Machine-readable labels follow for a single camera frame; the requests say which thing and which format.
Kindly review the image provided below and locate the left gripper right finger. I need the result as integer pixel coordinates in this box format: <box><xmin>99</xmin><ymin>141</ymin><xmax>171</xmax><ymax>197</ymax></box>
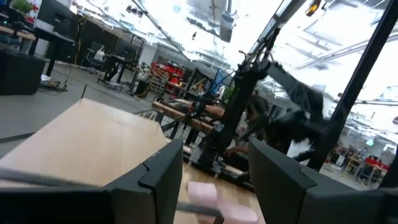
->
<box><xmin>248</xmin><ymin>136</ymin><xmax>398</xmax><ymax>224</ymax></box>

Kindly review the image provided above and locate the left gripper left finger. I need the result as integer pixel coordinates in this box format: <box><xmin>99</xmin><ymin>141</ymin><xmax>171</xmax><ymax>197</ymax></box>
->
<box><xmin>0</xmin><ymin>138</ymin><xmax>184</xmax><ymax>224</ymax></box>

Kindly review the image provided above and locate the pale pink rubber slide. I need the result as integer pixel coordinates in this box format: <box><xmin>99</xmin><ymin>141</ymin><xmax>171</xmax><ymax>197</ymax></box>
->
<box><xmin>186</xmin><ymin>181</ymin><xmax>259</xmax><ymax>224</ymax></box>

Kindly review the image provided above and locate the person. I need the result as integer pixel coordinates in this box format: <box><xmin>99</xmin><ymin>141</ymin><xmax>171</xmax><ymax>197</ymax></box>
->
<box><xmin>223</xmin><ymin>93</ymin><xmax>272</xmax><ymax>159</ymax></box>

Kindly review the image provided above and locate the wooden workbench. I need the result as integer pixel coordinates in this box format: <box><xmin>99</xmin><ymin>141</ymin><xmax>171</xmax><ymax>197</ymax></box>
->
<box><xmin>151</xmin><ymin>98</ymin><xmax>226</xmax><ymax>147</ymax></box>

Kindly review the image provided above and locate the blue banner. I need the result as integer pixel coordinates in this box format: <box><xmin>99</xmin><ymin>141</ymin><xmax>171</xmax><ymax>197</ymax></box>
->
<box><xmin>210</xmin><ymin>68</ymin><xmax>228</xmax><ymax>95</ymax></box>

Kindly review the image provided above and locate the red storage shelving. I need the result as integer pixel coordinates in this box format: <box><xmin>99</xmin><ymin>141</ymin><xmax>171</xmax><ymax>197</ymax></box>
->
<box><xmin>150</xmin><ymin>61</ymin><xmax>187</xmax><ymax>96</ymax></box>

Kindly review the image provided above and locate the black table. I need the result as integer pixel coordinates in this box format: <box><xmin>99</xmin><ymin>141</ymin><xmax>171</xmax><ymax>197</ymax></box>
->
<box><xmin>97</xmin><ymin>53</ymin><xmax>141</xmax><ymax>91</ymax></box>
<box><xmin>33</xmin><ymin>27</ymin><xmax>77</xmax><ymax>77</ymax></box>

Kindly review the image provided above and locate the office chair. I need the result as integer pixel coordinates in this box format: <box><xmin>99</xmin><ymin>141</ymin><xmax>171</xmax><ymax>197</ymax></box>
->
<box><xmin>79</xmin><ymin>41</ymin><xmax>106</xmax><ymax>75</ymax></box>

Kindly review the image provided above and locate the black cabinet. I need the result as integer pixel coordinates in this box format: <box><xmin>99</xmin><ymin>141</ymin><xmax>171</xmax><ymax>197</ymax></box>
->
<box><xmin>0</xmin><ymin>48</ymin><xmax>47</xmax><ymax>96</ymax></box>

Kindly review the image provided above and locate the wooden desk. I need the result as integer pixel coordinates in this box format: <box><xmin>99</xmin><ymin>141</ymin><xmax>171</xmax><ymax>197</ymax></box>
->
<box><xmin>0</xmin><ymin>24</ymin><xmax>37</xmax><ymax>54</ymax></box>

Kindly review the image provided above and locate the potted green plant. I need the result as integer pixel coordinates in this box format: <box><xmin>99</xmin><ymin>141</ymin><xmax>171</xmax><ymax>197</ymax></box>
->
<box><xmin>10</xmin><ymin>0</ymin><xmax>34</xmax><ymax>14</ymax></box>

